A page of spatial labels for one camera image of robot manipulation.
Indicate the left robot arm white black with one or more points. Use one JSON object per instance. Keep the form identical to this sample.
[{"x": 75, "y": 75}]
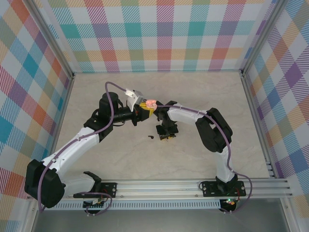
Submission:
[{"x": 53, "y": 188}]

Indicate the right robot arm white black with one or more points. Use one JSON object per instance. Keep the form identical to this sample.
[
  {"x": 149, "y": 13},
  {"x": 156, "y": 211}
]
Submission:
[{"x": 210, "y": 137}]

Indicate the grey metal panel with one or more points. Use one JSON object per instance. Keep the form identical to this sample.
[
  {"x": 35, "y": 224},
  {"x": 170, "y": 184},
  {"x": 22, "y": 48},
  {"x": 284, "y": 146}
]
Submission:
[{"x": 157, "y": 221}]

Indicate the white left camera bracket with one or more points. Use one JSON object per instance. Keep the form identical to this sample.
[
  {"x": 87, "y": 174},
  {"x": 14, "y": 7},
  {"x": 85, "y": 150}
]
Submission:
[{"x": 131, "y": 104}]

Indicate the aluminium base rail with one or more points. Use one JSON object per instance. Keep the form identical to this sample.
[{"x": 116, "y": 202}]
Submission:
[{"x": 157, "y": 189}]

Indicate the aluminium side frame rail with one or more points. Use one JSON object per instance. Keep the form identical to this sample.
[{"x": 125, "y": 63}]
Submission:
[
  {"x": 256, "y": 108},
  {"x": 63, "y": 108}
]

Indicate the aluminium corner post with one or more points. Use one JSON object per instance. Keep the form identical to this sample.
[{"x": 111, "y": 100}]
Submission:
[
  {"x": 51, "y": 38},
  {"x": 262, "y": 38}
]

